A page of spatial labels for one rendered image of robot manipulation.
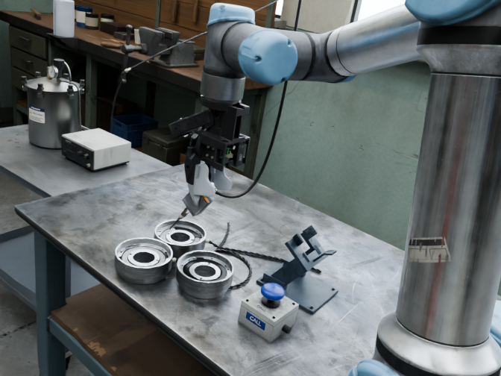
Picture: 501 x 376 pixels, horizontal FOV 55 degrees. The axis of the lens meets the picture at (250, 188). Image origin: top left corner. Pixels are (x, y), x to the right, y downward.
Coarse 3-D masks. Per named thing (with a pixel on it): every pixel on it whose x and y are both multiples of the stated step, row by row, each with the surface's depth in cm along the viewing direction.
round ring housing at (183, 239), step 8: (160, 224) 100; (168, 224) 102; (176, 224) 103; (184, 224) 103; (192, 224) 103; (160, 232) 99; (168, 232) 100; (176, 232) 100; (184, 232) 101; (200, 232) 102; (160, 240) 94; (168, 240) 97; (176, 240) 101; (184, 240) 101; (192, 240) 99; (200, 240) 98; (176, 248) 94; (184, 248) 94; (192, 248) 95; (200, 248) 96; (176, 256) 94
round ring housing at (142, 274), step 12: (132, 240) 93; (144, 240) 94; (156, 240) 94; (120, 252) 91; (132, 252) 91; (144, 252) 92; (168, 252) 92; (120, 264) 86; (132, 264) 88; (144, 264) 88; (168, 264) 88; (120, 276) 88; (132, 276) 85; (144, 276) 86; (156, 276) 87
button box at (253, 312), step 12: (252, 300) 80; (264, 300) 80; (288, 300) 82; (240, 312) 81; (252, 312) 79; (264, 312) 78; (276, 312) 78; (288, 312) 79; (252, 324) 80; (264, 324) 78; (276, 324) 77; (288, 324) 81; (264, 336) 78; (276, 336) 79
